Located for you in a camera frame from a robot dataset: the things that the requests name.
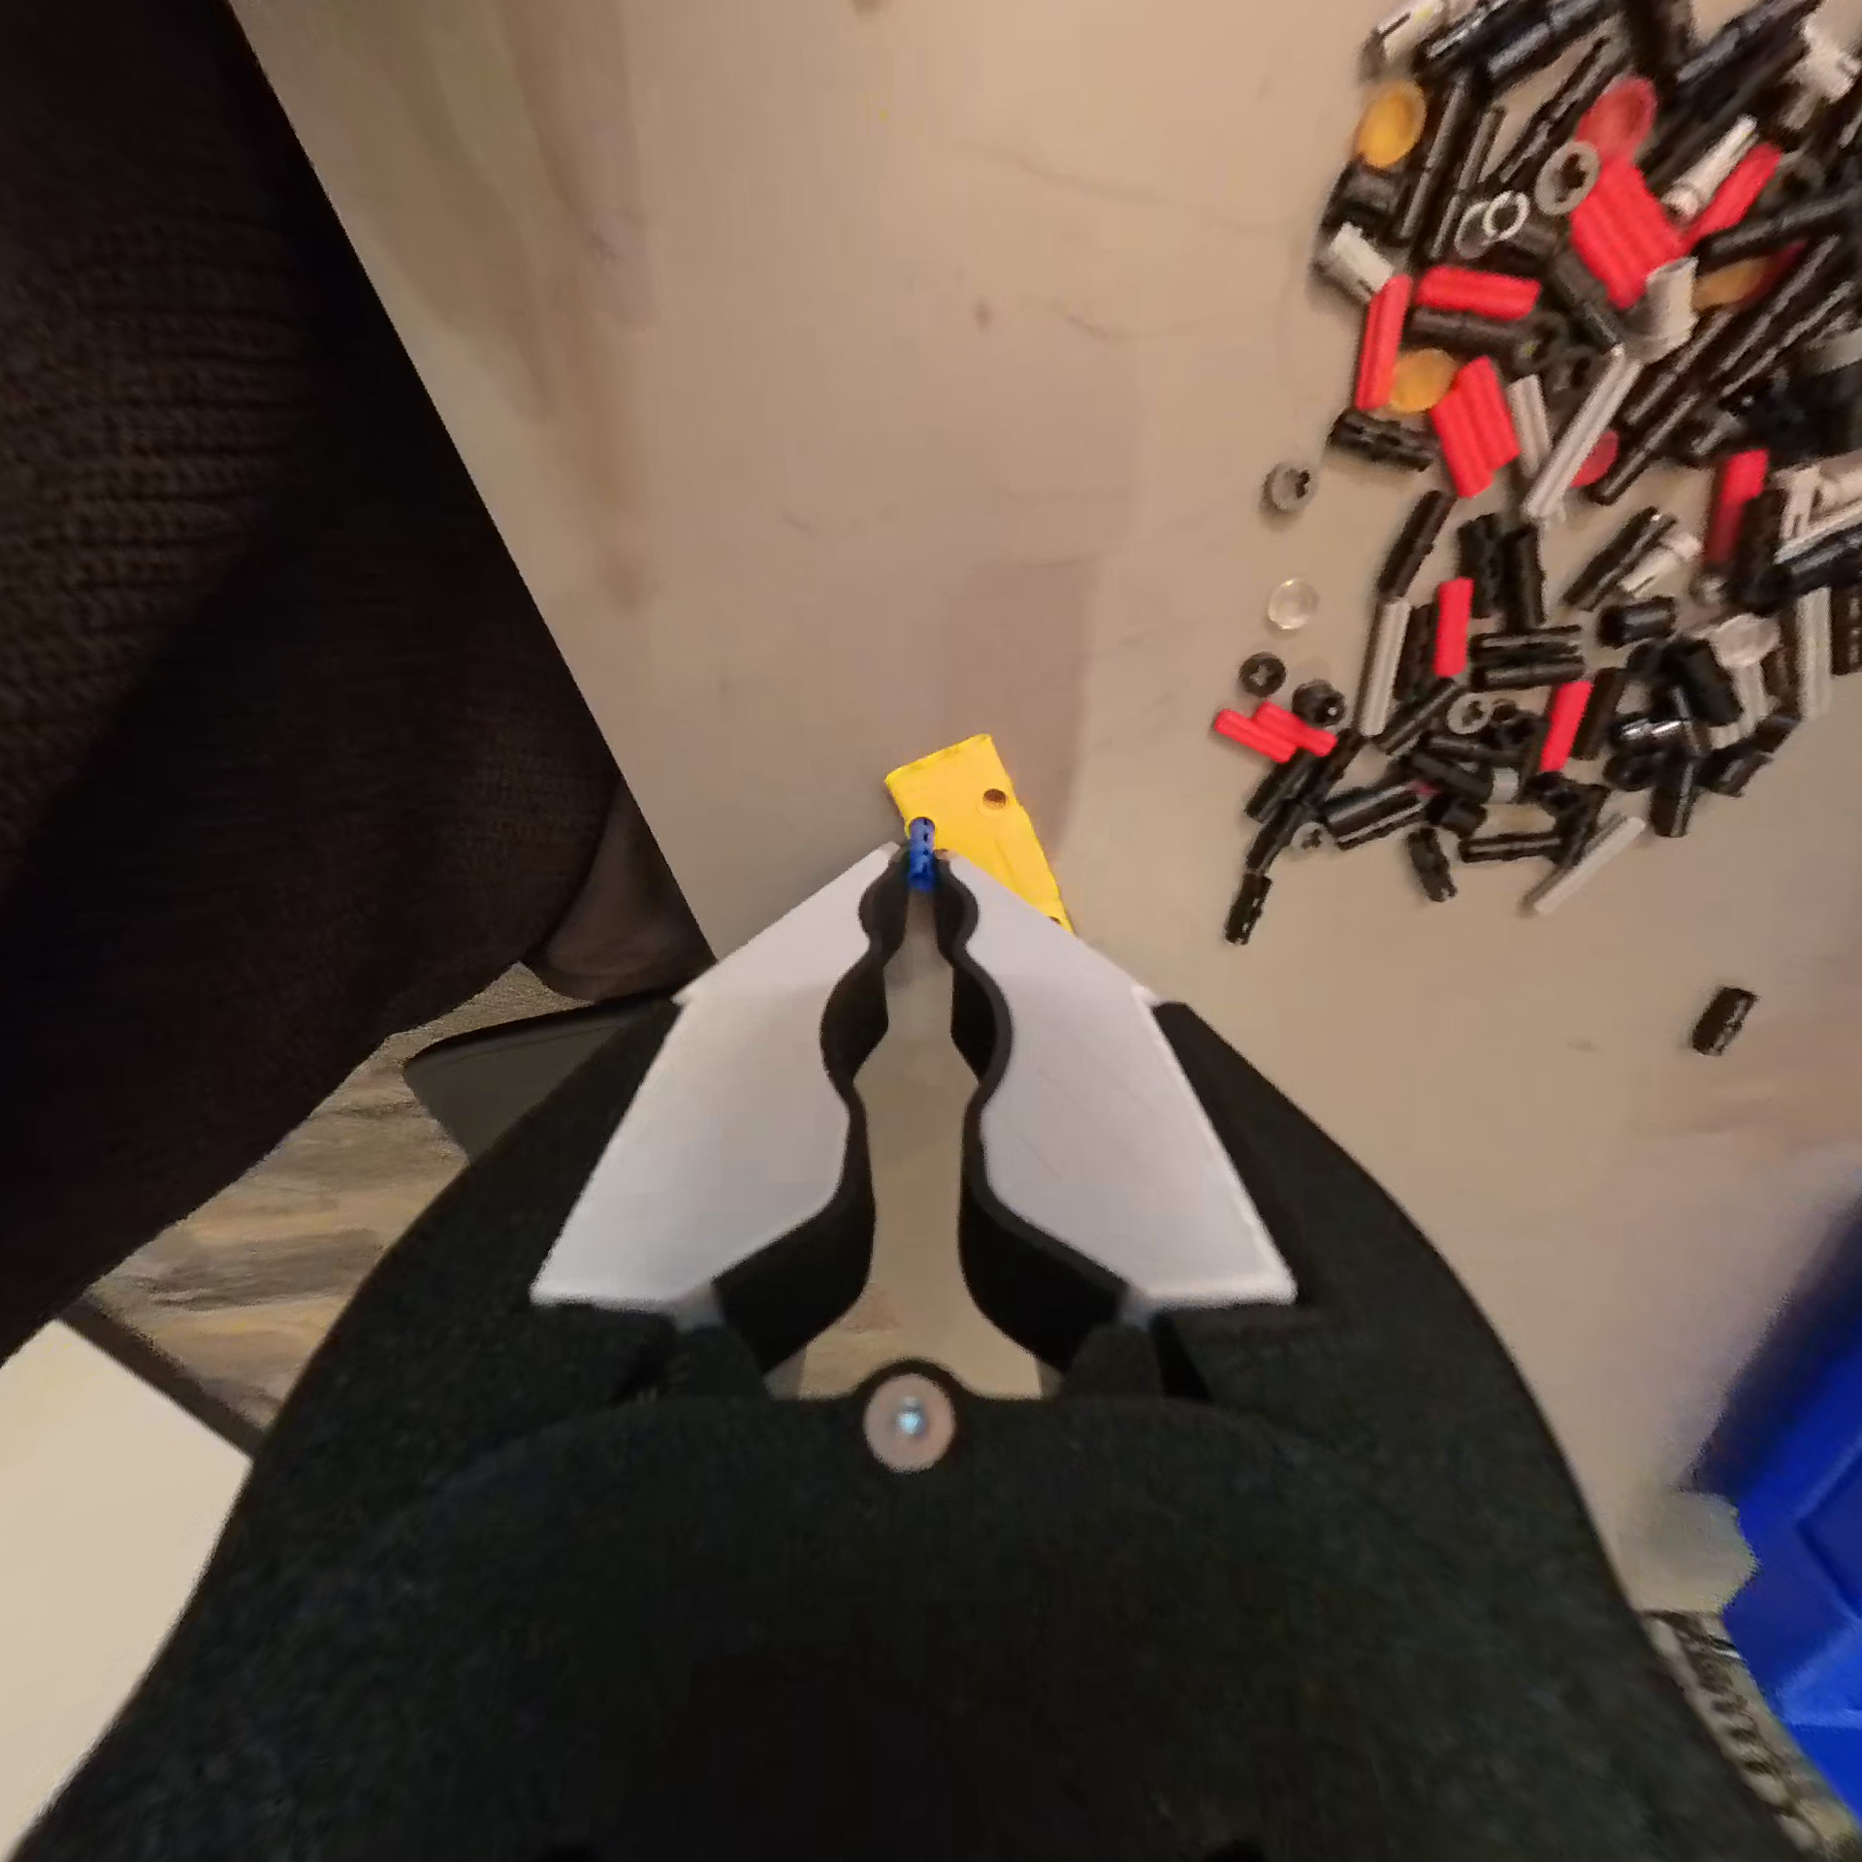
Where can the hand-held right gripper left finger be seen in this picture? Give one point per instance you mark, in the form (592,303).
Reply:
(713,1135)

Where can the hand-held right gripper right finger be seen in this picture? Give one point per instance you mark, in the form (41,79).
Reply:
(1119,1135)

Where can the blue connector pin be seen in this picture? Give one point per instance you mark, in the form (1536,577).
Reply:
(921,861)

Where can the yellow panel piece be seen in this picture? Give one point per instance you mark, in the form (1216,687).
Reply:
(967,795)

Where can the pile of black red pins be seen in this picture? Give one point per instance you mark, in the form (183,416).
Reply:
(1600,437)

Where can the black chair seat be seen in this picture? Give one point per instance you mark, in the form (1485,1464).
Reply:
(494,1076)

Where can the clear round stud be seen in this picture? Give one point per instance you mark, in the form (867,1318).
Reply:
(1293,604)

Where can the black connector pin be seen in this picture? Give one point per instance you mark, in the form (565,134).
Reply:
(1724,1021)

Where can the grey round bush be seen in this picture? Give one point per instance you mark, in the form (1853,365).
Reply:
(1289,490)

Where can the blue plastic bin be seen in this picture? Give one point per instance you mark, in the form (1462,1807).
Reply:
(1804,1455)

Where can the white flat board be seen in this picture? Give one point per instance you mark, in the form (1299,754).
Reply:
(87,1602)

